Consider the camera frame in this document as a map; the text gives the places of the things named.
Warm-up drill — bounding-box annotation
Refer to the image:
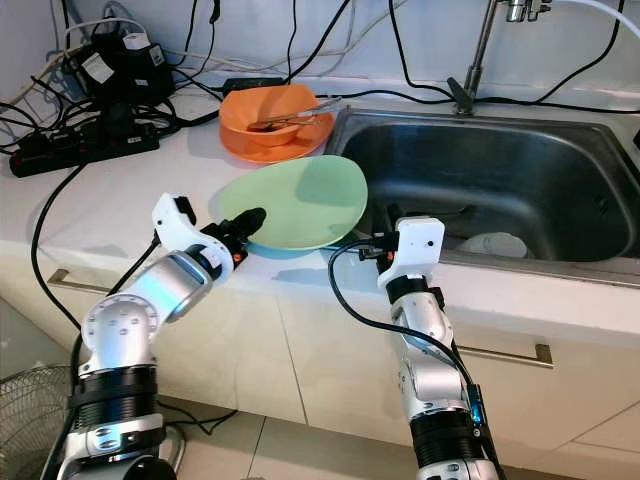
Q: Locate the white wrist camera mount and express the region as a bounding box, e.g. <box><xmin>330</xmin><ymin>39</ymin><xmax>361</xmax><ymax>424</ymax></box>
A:
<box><xmin>153</xmin><ymin>193</ymin><xmax>231</xmax><ymax>271</ymax></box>
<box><xmin>378</xmin><ymin>215</ymin><xmax>445</xmax><ymax>291</ymax></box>

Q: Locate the stainless steel sink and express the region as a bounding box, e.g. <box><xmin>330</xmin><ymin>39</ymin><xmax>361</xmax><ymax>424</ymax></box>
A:
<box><xmin>325</xmin><ymin>105</ymin><xmax>640</xmax><ymax>281</ymax></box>

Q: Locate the grey metal floor fan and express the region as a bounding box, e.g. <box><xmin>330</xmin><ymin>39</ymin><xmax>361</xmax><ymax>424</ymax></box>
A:
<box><xmin>0</xmin><ymin>365</ymin><xmax>186</xmax><ymax>480</ymax></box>

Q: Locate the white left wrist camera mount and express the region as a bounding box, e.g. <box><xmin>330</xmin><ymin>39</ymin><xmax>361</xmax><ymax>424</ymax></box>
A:
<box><xmin>153</xmin><ymin>193</ymin><xmax>231</xmax><ymax>271</ymax></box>

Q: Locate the steel spoon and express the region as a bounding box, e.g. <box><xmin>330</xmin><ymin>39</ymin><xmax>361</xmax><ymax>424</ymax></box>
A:
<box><xmin>247</xmin><ymin>108</ymin><xmax>329</xmax><ymax>132</ymax></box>

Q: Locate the black power cable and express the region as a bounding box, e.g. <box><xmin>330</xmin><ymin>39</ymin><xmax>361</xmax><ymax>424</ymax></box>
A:
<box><xmin>32</xmin><ymin>160</ymin><xmax>121</xmax><ymax>351</ymax></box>

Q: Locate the small flat black box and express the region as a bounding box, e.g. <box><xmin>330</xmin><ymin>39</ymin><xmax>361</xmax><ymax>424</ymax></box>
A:
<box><xmin>220</xmin><ymin>77</ymin><xmax>286</xmax><ymax>96</ymax></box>

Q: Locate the light green plate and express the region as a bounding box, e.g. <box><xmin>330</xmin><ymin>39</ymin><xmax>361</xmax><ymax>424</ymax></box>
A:
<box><xmin>218</xmin><ymin>155</ymin><xmax>368</xmax><ymax>251</ymax></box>

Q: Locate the thin black wall cable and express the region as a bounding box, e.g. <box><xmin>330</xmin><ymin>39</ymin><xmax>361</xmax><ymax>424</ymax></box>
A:
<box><xmin>394</xmin><ymin>0</ymin><xmax>640</xmax><ymax>103</ymax></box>

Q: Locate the white kitchen base cabinet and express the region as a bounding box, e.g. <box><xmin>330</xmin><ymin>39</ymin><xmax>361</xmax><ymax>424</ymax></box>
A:
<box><xmin>0</xmin><ymin>240</ymin><xmax>640</xmax><ymax>480</ymax></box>

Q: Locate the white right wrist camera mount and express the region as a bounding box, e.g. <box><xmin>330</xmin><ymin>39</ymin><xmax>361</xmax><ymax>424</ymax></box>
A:
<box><xmin>378</xmin><ymin>215</ymin><xmax>445</xmax><ymax>291</ymax></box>

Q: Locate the white bowl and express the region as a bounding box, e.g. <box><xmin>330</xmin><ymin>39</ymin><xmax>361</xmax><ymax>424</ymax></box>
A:
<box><xmin>460</xmin><ymin>232</ymin><xmax>528</xmax><ymax>259</ymax></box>

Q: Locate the orange bowl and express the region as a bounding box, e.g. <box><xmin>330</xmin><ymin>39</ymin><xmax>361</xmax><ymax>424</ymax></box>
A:
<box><xmin>220</xmin><ymin>85</ymin><xmax>321</xmax><ymax>148</ymax></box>

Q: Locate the black power adapter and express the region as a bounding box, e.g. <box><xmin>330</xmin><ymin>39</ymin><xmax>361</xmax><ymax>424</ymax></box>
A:
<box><xmin>60</xmin><ymin>35</ymin><xmax>171</xmax><ymax>106</ymax></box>

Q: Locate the black power strip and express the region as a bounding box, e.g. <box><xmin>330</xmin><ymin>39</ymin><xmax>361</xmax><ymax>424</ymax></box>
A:
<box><xmin>10</xmin><ymin>130</ymin><xmax>161</xmax><ymax>179</ymax></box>

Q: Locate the white faucet hose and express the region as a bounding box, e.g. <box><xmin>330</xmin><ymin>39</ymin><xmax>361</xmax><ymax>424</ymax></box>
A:
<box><xmin>560</xmin><ymin>0</ymin><xmax>640</xmax><ymax>41</ymax></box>

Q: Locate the thin steel utensil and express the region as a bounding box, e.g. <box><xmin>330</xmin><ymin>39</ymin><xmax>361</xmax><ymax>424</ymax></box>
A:
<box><xmin>285</xmin><ymin>95</ymin><xmax>348</xmax><ymax>122</ymax></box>

